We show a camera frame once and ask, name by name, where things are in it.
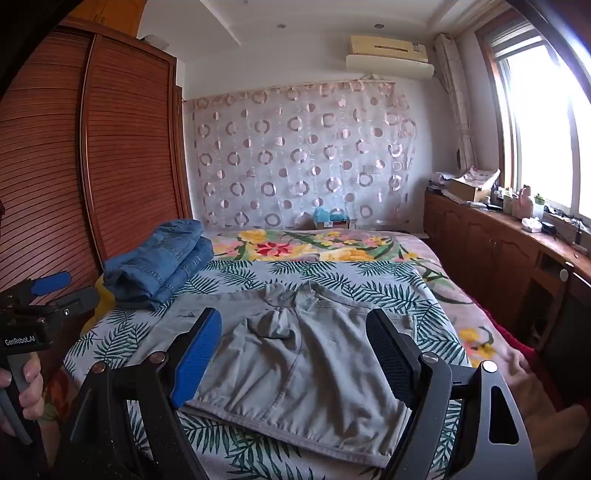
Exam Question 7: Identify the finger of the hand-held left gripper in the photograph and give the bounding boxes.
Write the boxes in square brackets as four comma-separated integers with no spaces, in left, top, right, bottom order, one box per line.
[7,271,73,306]
[25,286,100,320]

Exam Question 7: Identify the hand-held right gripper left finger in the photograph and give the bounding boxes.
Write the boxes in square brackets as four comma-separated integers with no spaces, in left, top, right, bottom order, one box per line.
[51,307,223,480]

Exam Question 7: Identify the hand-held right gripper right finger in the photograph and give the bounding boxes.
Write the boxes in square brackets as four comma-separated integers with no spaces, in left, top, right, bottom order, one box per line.
[366,308,539,480]

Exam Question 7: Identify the grey pants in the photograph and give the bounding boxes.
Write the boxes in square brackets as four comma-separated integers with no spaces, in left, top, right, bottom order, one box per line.
[131,281,426,469]

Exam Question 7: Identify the person's left hand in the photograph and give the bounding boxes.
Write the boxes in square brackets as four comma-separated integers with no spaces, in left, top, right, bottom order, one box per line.
[0,359,45,437]

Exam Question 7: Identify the yellow plush toy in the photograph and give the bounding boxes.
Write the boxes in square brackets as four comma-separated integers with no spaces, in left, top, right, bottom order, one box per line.
[93,276,118,326]

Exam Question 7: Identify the leaf print bedsheet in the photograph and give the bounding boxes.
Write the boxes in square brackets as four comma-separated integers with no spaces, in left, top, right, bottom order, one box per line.
[62,258,472,480]

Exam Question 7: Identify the folded dark blue jeans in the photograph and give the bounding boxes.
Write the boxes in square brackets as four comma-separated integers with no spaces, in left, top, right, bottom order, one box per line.
[102,219,205,301]

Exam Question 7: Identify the folded light blue jeans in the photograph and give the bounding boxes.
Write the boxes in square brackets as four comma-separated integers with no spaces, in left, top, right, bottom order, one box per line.
[117,237,215,310]

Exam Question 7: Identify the red cloth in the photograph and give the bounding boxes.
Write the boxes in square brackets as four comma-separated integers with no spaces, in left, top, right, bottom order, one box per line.
[471,300,566,409]

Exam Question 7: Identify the long wooden cabinet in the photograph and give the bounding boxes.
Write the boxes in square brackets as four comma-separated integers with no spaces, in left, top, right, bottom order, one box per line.
[424,189,591,370]

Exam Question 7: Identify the small cardboard box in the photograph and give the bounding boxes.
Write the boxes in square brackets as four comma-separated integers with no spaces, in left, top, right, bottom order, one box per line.
[302,217,352,230]

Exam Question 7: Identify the wooden slatted wardrobe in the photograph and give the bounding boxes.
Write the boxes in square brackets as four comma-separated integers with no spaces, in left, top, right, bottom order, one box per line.
[0,18,193,370]

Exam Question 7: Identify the blue plastic bag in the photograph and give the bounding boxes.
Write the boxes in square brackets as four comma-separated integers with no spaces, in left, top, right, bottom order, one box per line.
[313,206,348,223]

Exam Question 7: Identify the stack of papers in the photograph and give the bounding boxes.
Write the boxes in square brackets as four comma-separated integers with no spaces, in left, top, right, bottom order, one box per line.
[427,173,458,195]

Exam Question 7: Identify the open cardboard box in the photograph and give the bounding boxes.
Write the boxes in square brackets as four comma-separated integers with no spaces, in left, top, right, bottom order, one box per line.
[448,178,491,205]

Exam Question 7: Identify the newspaper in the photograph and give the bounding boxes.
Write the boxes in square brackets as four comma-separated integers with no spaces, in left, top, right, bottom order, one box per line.
[455,167,502,190]

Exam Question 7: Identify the circle patterned curtain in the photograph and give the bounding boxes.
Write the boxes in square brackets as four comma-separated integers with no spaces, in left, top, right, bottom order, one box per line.
[184,78,419,232]

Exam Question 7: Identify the checkered window curtain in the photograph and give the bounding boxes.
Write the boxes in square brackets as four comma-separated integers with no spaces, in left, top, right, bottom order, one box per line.
[434,33,479,177]

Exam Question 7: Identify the wooden overhead cabinet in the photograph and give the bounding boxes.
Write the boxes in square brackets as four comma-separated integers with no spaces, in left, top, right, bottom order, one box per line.
[69,0,149,38]

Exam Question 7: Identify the window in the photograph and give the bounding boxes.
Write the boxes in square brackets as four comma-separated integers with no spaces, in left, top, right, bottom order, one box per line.
[480,9,591,223]

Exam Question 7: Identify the cream air conditioner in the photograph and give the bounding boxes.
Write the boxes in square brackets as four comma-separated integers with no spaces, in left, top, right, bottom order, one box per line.
[345,34,436,78]

